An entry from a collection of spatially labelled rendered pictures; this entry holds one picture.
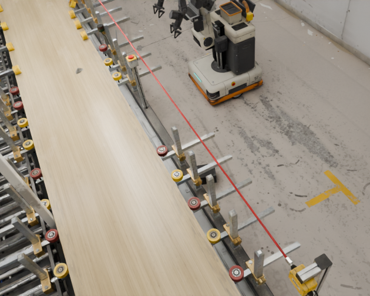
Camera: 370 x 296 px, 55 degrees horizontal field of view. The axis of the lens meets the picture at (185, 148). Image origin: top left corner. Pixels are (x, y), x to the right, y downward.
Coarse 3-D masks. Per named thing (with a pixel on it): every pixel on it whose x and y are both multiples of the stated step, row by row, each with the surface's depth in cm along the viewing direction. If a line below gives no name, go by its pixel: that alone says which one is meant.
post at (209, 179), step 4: (208, 176) 202; (212, 176) 203; (208, 180) 201; (212, 180) 203; (208, 184) 205; (212, 184) 206; (208, 188) 209; (212, 188) 209; (208, 192) 214; (212, 192) 212; (208, 196) 220; (212, 196) 215; (212, 200) 218; (216, 200) 220; (212, 204) 222; (212, 212) 231
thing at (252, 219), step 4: (268, 208) 218; (272, 208) 218; (260, 212) 218; (264, 212) 217; (268, 212) 217; (272, 212) 218; (260, 216) 216; (264, 216) 217; (248, 220) 215; (252, 220) 215; (256, 220) 216; (240, 224) 214; (244, 224) 214; (248, 224) 215; (240, 228) 213; (224, 232) 212; (224, 236) 211; (220, 240) 212
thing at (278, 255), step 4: (292, 244) 205; (296, 244) 204; (284, 248) 204; (288, 248) 204; (292, 248) 203; (296, 248) 205; (280, 252) 203; (284, 252) 203; (288, 252) 203; (272, 256) 202; (276, 256) 202; (280, 256) 201; (264, 260) 201; (268, 260) 201; (272, 260) 201; (276, 260) 203; (264, 264) 200; (268, 264) 201; (248, 268) 199; (244, 272) 198; (248, 272) 198; (244, 276) 197; (248, 276) 199
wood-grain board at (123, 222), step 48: (0, 0) 442; (48, 0) 424; (48, 48) 357; (48, 96) 308; (96, 96) 299; (48, 144) 271; (96, 144) 264; (144, 144) 258; (48, 192) 242; (96, 192) 237; (144, 192) 231; (96, 240) 214; (144, 240) 210; (192, 240) 206; (96, 288) 195; (144, 288) 192; (192, 288) 189
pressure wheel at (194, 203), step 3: (192, 198) 223; (195, 198) 223; (189, 201) 222; (192, 201) 222; (195, 201) 221; (198, 201) 221; (189, 204) 220; (192, 204) 220; (195, 204) 220; (198, 204) 220; (189, 207) 221; (192, 207) 219; (195, 207) 219; (198, 207) 220
